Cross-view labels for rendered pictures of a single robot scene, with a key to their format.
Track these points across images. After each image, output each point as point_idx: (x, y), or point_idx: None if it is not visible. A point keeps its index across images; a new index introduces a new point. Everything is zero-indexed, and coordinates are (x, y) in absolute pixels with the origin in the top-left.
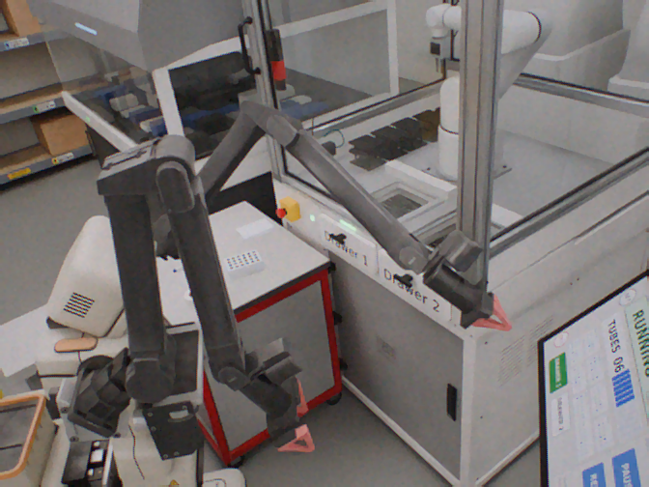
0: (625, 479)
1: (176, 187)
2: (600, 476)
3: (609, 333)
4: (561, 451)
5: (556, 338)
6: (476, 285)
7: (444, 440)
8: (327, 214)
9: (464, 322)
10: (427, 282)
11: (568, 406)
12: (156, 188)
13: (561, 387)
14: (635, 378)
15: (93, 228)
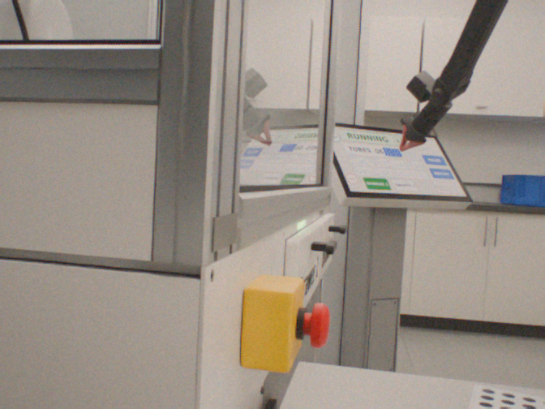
0: (434, 161)
1: None
2: (435, 170)
3: (358, 151)
4: (425, 187)
5: (349, 181)
6: (406, 122)
7: None
8: (289, 235)
9: (435, 133)
10: (452, 103)
11: (400, 180)
12: None
13: (388, 182)
14: (388, 146)
15: None
